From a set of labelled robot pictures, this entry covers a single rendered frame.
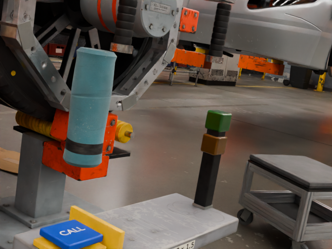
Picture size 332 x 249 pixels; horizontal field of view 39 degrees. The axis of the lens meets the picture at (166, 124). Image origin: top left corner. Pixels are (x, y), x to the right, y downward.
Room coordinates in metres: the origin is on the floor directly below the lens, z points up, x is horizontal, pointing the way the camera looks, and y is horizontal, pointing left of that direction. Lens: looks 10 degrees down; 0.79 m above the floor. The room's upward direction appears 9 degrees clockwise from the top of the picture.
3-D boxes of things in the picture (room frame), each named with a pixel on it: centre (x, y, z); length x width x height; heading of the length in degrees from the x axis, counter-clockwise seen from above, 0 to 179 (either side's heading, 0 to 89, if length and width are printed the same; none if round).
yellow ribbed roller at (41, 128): (1.32, 0.33, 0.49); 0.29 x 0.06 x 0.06; 53
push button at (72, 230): (0.68, 0.12, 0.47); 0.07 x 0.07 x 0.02; 53
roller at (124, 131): (1.37, 0.20, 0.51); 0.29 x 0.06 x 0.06; 53
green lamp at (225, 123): (0.97, -0.11, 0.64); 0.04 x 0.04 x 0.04; 53
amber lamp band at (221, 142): (0.97, -0.11, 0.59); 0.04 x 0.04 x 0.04; 53
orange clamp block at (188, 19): (1.47, 0.01, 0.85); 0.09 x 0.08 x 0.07; 143
